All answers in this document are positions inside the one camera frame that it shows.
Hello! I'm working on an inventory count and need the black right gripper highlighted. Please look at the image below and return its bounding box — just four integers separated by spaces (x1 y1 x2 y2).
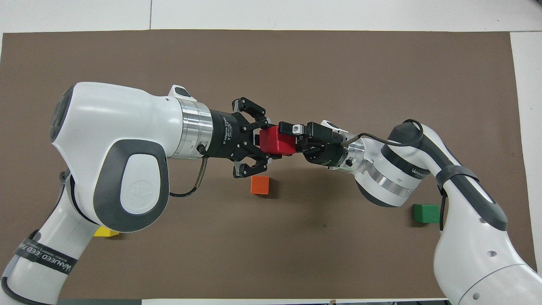
279 122 360 169

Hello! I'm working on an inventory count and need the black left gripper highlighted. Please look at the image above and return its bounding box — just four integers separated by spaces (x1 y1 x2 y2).
210 97 282 178

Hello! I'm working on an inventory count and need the red block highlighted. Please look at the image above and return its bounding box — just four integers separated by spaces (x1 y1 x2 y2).
259 125 297 156

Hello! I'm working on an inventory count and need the orange block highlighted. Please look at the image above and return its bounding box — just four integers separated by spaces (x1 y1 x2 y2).
250 176 270 195

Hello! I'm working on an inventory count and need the green block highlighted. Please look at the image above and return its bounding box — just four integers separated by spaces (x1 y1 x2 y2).
413 204 441 224

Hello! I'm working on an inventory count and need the brown table mat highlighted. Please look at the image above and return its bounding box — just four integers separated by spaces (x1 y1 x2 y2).
0 30 538 299

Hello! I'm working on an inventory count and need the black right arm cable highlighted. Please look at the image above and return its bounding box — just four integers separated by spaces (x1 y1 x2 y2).
341 120 449 231

